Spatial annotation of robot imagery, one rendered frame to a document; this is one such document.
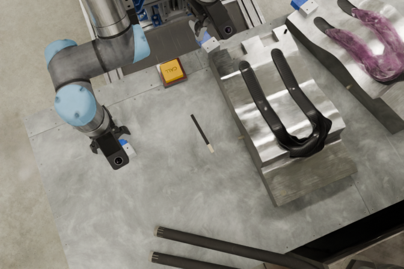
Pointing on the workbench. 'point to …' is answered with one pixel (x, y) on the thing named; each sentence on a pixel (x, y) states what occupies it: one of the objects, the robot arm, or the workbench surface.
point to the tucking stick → (202, 133)
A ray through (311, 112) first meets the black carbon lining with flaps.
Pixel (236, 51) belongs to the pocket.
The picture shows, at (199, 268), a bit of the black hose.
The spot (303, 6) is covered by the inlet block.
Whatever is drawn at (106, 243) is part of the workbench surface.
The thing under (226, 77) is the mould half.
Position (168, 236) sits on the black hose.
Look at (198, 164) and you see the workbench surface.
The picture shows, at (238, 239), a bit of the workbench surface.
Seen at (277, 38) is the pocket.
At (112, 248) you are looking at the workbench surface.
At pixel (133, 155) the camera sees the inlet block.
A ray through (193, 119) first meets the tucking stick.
